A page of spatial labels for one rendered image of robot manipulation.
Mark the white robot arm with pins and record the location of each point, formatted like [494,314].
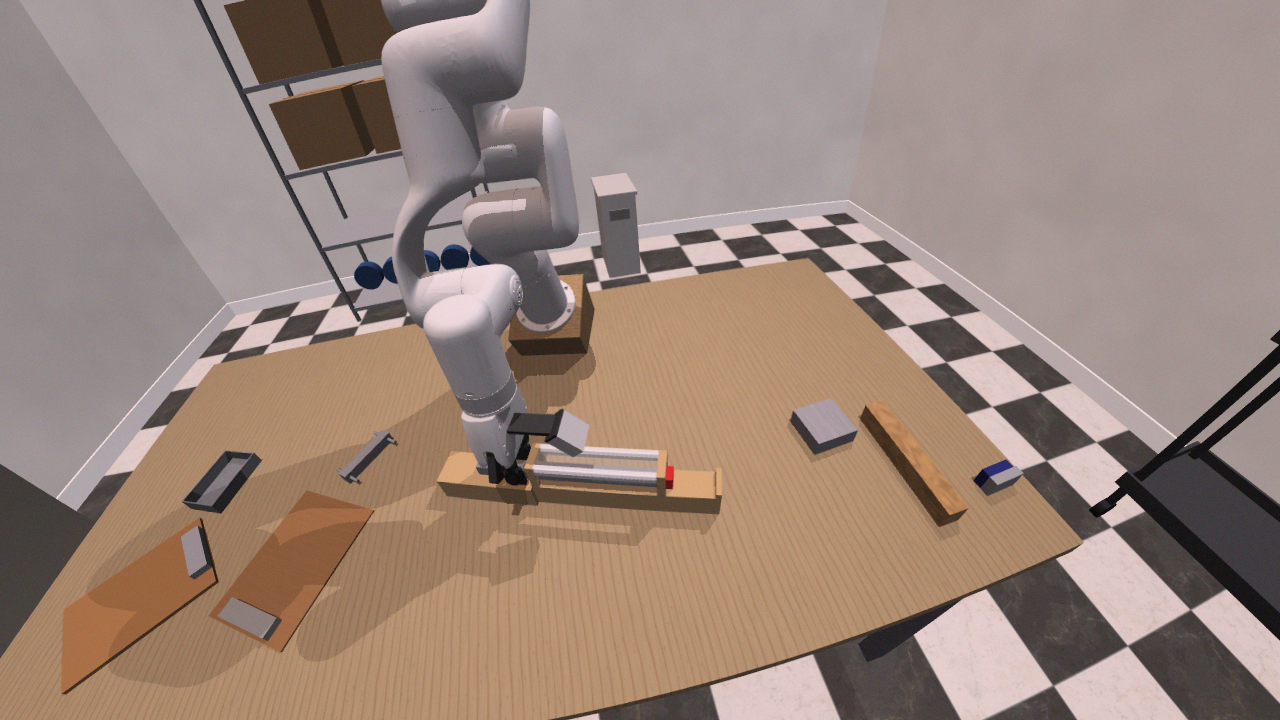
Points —
[435,73]

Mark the wooden batten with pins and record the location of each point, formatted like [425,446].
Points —
[930,486]

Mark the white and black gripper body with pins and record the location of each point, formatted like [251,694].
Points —
[487,432]

